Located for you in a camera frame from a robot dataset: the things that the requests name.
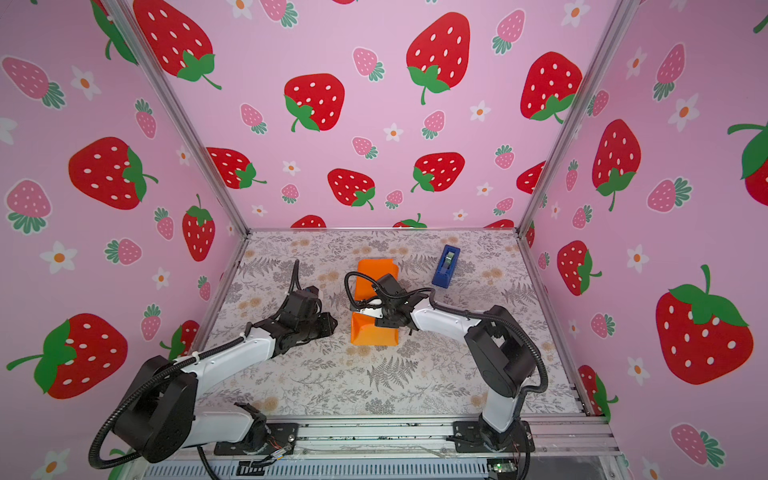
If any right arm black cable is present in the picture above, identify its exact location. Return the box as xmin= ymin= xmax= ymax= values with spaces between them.
xmin=343 ymin=271 xmax=550 ymax=397

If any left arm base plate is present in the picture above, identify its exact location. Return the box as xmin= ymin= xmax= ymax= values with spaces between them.
xmin=214 ymin=422 xmax=299 ymax=457

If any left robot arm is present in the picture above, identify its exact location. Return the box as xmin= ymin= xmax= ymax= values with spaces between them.
xmin=89 ymin=287 xmax=338 ymax=469

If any aluminium front rail frame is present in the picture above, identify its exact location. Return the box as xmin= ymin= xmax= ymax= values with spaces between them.
xmin=119 ymin=414 xmax=633 ymax=479

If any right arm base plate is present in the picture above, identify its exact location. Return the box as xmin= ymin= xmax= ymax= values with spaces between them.
xmin=446 ymin=419 xmax=536 ymax=454

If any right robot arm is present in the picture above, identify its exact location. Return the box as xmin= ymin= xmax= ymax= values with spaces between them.
xmin=344 ymin=271 xmax=549 ymax=444

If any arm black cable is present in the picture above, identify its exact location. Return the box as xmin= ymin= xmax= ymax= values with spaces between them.
xmin=88 ymin=257 xmax=301 ymax=470
xmin=343 ymin=271 xmax=550 ymax=397

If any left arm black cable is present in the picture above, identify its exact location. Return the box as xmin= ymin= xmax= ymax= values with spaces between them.
xmin=88 ymin=257 xmax=301 ymax=470

